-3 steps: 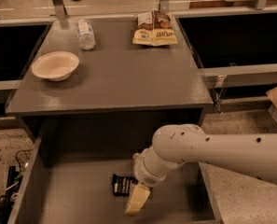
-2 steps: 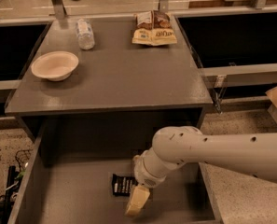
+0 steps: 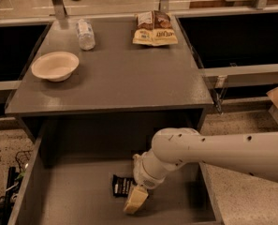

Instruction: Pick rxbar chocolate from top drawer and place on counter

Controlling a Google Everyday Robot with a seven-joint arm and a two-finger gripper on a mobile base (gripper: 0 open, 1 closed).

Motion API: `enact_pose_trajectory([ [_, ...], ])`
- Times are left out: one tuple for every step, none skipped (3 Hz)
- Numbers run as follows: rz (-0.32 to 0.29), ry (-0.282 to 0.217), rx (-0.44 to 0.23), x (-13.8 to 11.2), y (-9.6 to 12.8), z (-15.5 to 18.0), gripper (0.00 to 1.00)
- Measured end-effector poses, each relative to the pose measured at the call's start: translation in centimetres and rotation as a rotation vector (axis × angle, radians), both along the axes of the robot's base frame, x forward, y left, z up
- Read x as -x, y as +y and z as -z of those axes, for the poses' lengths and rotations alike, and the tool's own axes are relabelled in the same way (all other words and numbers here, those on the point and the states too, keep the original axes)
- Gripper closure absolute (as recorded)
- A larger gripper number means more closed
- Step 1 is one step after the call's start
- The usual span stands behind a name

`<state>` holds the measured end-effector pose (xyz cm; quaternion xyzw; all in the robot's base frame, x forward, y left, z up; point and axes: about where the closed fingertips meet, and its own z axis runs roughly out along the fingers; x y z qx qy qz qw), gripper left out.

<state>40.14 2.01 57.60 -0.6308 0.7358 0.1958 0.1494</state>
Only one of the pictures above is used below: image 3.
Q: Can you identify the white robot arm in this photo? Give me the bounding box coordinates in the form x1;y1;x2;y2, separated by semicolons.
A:
124;127;278;215

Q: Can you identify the open grey top drawer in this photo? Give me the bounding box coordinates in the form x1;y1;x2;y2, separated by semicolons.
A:
8;112;224;225

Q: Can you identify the brown yellow snack bag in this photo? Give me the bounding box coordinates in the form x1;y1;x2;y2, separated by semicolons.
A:
133;10;178;47

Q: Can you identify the black cables and equipment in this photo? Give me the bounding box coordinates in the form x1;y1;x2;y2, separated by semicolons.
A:
0;149;32;225

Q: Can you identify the grey counter cabinet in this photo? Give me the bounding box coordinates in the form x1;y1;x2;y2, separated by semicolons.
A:
5;15;214;143

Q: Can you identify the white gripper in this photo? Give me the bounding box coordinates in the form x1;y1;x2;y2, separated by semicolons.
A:
124;153;166;215

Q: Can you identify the white paper bowl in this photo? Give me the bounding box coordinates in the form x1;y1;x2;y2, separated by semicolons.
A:
31;52;80;82

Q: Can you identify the black rxbar chocolate bar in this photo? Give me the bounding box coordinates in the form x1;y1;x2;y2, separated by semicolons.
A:
111;174;134;197

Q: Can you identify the grey metal post left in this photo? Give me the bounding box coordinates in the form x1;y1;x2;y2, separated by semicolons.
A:
51;0;66;20

